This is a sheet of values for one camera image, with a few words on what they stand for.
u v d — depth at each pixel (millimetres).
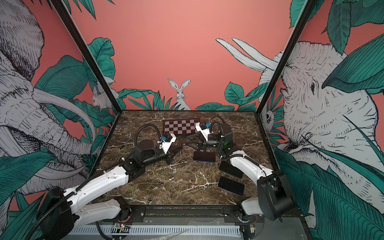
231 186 842
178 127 1074
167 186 838
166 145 639
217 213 761
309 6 687
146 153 582
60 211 388
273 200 419
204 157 936
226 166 897
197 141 682
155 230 701
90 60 894
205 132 666
